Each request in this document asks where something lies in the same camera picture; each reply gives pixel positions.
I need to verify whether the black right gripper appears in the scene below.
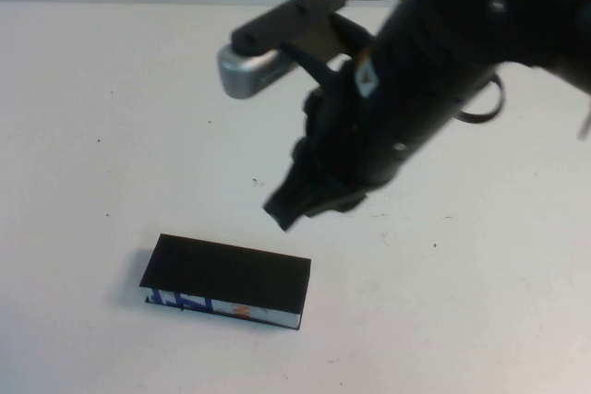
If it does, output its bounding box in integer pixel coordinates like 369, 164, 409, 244
262, 19, 491, 233

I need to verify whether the black glasses case printed side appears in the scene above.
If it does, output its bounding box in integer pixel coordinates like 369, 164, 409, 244
139, 233, 312, 332

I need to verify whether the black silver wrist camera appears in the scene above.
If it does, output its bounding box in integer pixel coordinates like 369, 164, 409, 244
216, 0, 345, 101

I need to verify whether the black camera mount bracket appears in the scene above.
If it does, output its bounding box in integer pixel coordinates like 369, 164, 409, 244
276, 8, 373, 89

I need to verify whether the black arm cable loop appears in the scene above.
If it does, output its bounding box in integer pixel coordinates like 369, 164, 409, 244
455, 71, 505, 126

